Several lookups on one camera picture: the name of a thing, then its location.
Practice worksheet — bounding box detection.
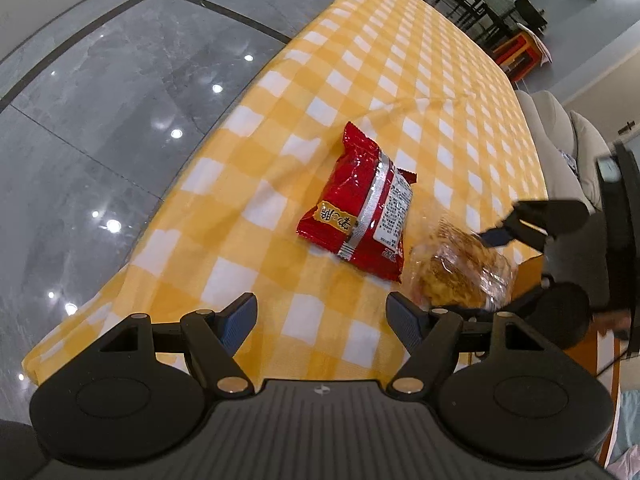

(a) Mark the beige sofa cushion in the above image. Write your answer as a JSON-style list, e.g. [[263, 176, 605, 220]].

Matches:
[[570, 110, 615, 163]]

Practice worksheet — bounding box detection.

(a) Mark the beige sofa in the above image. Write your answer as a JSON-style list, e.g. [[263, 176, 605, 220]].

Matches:
[[515, 90, 617, 217]]

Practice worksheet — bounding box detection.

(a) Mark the orange red stool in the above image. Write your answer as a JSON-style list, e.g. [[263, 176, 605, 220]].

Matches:
[[492, 30, 552, 75]]

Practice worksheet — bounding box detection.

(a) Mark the clear packet of golden snacks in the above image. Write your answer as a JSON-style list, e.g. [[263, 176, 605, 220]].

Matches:
[[409, 217, 519, 312]]

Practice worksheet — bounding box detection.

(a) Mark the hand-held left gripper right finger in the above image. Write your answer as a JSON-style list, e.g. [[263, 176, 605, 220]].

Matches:
[[385, 291, 551, 396]]

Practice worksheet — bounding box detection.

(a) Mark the red snack packet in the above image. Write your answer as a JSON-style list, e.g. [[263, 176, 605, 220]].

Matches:
[[296, 121, 418, 284]]

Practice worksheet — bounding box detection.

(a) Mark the yellow checkered tablecloth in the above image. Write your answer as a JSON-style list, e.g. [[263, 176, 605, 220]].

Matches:
[[21, 0, 548, 386]]

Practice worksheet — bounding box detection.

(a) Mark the orange cardboard box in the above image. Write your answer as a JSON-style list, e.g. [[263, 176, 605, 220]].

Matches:
[[515, 252, 626, 467]]

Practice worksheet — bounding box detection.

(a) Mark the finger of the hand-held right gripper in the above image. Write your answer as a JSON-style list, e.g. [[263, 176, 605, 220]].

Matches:
[[442, 275, 556, 320], [477, 199, 592, 254]]

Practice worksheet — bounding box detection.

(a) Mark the light blue cloth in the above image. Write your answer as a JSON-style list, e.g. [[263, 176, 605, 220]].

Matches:
[[614, 390, 640, 480]]

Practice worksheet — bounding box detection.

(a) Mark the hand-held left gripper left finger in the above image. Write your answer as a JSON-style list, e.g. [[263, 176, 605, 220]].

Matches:
[[92, 292, 259, 397]]

